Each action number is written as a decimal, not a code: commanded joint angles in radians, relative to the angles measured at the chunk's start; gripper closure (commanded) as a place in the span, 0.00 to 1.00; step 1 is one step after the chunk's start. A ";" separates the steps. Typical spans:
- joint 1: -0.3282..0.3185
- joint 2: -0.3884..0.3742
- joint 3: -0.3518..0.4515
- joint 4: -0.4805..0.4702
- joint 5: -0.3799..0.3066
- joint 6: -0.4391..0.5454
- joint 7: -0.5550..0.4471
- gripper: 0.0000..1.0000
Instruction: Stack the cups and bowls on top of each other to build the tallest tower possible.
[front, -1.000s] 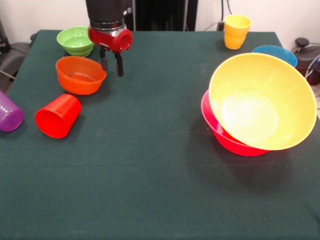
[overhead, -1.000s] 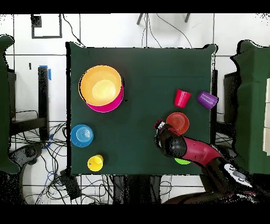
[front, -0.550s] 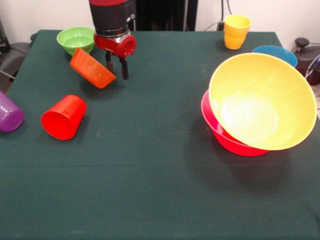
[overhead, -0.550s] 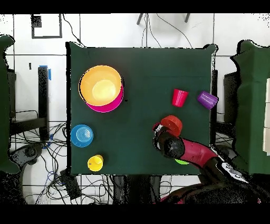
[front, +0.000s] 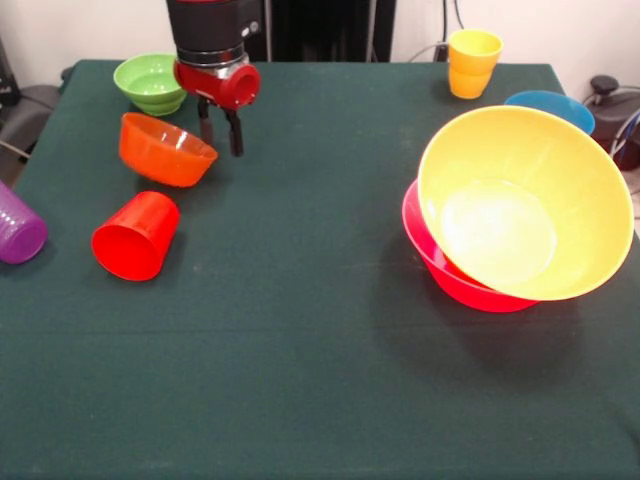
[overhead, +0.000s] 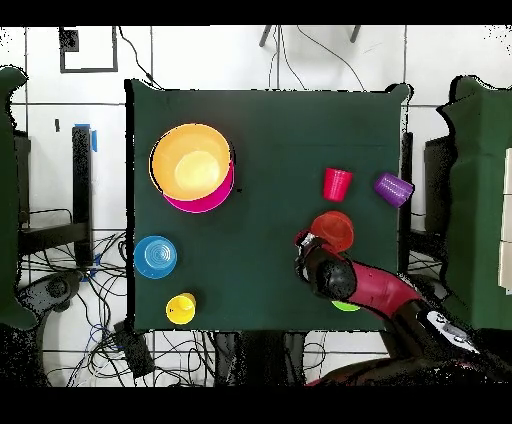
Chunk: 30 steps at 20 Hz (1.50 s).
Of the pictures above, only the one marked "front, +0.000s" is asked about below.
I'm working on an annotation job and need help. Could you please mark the large orange bowl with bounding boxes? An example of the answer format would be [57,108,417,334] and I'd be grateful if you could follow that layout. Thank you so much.
[417,104,635,302]

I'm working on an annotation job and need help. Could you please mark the yellow cup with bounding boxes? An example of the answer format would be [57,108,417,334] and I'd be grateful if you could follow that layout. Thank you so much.
[447,28,505,77]
[448,64,494,100]

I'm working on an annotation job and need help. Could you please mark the red cup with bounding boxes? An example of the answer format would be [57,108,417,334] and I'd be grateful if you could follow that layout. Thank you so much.
[90,190,181,282]

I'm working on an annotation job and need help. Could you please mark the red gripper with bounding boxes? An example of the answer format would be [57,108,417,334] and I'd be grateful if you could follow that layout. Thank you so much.
[173,57,263,158]

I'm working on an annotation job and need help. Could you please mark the black wall cable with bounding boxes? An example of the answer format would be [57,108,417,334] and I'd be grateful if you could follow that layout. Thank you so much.
[451,0,474,32]

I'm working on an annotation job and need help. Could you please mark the purple cup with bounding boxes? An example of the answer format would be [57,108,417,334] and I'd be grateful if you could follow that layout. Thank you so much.
[0,179,49,265]

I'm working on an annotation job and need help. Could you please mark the small orange bowl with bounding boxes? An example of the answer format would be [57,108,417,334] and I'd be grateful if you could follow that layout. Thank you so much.
[118,111,220,189]

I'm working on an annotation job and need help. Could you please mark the large pink bowl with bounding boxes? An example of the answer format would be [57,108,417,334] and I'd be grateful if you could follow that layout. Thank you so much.
[401,178,544,314]

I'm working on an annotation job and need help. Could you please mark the small blue bowl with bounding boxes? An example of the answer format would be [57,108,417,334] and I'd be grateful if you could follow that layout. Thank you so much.
[503,89,596,136]

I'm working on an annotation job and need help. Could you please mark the small green bowl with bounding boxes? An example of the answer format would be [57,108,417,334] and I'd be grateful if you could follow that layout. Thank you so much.
[112,52,189,117]

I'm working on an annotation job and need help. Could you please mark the tangle of cables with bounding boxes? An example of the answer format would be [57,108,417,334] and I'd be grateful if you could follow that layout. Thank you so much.
[598,107,640,189]

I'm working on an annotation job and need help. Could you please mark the dark green tablecloth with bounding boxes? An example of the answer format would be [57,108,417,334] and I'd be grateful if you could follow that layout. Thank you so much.
[0,59,640,480]

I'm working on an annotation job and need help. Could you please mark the white cable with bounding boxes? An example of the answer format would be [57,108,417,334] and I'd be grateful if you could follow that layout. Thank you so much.
[407,43,437,64]

